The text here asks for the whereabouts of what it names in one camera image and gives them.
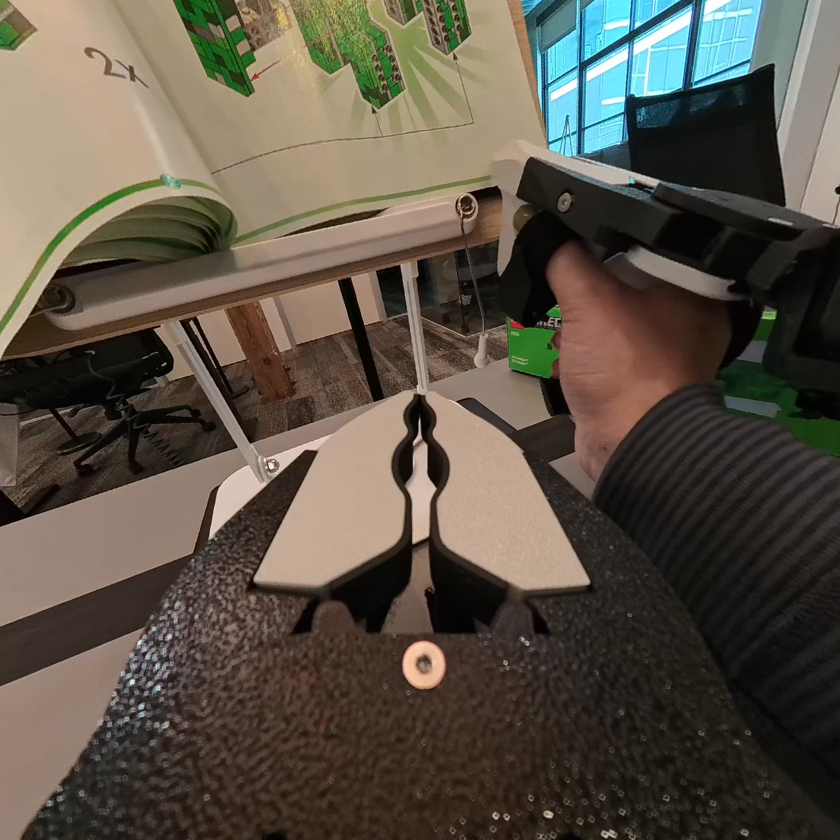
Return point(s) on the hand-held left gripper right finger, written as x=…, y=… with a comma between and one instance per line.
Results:
x=505, y=518

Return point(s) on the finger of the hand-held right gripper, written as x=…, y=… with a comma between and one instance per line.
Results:
x=525, y=152

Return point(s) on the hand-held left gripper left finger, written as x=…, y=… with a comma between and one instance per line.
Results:
x=341, y=512

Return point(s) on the brick instruction booklet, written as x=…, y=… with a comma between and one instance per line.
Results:
x=98, y=164

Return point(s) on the person's right forearm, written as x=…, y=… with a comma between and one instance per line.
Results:
x=735, y=525

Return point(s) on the black desk leg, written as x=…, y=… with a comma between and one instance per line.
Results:
x=362, y=341

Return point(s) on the person's right hand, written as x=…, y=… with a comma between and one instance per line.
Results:
x=630, y=341

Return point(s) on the black mesh office chair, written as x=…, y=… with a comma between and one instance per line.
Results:
x=709, y=131

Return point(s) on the green toy box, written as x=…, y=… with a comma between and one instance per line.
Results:
x=525, y=354

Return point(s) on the white base book stand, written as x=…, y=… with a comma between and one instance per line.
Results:
x=262, y=262

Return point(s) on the black wheeled office chair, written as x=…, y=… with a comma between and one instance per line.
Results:
x=92, y=374

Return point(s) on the wooden post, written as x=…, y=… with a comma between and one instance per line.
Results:
x=262, y=348

